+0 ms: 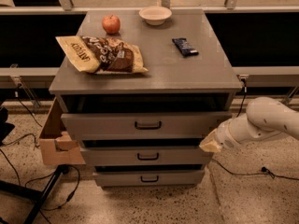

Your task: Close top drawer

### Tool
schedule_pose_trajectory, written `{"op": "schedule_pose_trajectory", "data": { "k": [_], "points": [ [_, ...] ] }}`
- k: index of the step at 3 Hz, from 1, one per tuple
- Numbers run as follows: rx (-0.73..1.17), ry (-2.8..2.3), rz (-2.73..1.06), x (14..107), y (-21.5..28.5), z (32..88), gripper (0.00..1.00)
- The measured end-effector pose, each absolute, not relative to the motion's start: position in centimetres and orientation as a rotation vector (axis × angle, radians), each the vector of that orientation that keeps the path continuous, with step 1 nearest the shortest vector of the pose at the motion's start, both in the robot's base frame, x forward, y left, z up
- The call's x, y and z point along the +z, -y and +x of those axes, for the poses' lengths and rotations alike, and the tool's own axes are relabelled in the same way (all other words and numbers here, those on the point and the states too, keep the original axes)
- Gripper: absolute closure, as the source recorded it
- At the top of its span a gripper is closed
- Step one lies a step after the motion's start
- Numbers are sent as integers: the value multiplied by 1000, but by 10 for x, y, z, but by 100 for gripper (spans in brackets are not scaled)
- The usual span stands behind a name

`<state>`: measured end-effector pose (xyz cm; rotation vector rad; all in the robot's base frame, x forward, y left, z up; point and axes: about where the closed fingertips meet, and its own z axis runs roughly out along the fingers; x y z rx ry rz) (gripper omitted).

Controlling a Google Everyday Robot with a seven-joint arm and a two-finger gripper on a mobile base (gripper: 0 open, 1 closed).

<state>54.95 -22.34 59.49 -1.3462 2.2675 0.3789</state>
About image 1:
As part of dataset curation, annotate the grey top drawer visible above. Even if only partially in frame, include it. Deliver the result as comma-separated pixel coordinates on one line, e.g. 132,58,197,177
62,111,231,141

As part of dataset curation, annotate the grey drawer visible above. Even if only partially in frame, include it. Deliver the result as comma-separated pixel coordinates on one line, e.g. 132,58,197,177
93,170,205,188
80,146,213,166
62,111,231,141

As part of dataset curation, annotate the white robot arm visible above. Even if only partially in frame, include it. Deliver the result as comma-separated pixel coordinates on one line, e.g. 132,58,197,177
199,97,299,153

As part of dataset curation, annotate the grey drawer cabinet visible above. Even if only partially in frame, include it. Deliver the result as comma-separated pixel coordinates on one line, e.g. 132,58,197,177
49,8,243,189

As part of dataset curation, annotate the grey bottom drawer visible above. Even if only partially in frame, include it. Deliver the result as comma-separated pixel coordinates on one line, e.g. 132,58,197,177
93,170,205,188

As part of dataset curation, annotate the grey middle drawer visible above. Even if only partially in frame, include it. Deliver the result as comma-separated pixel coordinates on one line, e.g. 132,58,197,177
80,146,213,166

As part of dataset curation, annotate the dark blue snack bar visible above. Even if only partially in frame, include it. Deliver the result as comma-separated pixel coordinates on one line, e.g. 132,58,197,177
172,37,199,57

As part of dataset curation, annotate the white bowl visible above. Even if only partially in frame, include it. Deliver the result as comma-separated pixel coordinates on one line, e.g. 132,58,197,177
139,6,172,26

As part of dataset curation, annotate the brown and cream chip bag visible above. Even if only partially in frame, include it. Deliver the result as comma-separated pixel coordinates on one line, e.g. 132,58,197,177
56,35,148,74

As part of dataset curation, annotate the cardboard box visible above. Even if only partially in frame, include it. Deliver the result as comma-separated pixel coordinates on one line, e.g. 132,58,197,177
39,99,85,165

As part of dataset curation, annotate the red apple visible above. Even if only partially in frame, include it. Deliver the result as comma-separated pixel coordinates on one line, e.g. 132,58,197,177
102,15,121,35

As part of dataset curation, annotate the black stand leg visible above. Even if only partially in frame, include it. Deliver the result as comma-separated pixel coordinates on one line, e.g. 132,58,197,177
0,164,69,224

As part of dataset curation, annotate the black floor cable right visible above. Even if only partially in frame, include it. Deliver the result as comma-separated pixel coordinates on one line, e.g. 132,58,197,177
210,158,299,182

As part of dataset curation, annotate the black power cable right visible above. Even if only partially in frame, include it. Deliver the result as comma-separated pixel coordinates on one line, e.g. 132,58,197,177
235,77,248,119

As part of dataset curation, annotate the black cable left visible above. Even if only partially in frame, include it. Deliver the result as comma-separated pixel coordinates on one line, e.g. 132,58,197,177
0,83,81,224

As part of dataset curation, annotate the metal railing frame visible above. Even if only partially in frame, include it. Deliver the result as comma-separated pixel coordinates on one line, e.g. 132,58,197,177
1,0,298,98

